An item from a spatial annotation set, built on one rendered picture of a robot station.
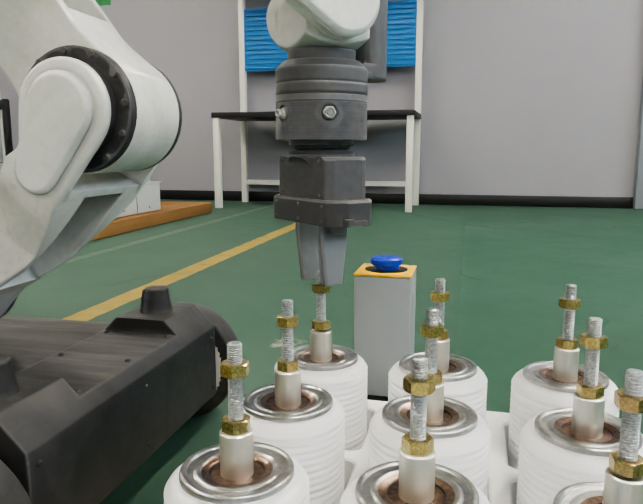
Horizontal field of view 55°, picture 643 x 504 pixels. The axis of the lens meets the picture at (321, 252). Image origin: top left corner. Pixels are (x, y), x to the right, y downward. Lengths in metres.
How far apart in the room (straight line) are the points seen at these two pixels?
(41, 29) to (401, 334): 0.55
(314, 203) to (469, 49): 4.99
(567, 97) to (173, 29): 3.50
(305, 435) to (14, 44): 0.57
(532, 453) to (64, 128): 0.56
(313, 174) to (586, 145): 5.02
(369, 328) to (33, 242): 0.42
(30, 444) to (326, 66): 0.46
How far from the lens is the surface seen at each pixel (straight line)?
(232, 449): 0.42
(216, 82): 5.96
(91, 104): 0.73
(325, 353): 0.64
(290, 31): 0.61
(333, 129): 0.57
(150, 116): 0.77
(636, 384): 0.39
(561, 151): 5.52
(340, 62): 0.58
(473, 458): 0.50
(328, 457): 0.52
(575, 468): 0.49
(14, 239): 0.85
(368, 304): 0.77
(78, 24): 0.80
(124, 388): 0.82
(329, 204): 0.56
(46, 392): 0.74
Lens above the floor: 0.46
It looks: 9 degrees down
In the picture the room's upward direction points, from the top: straight up
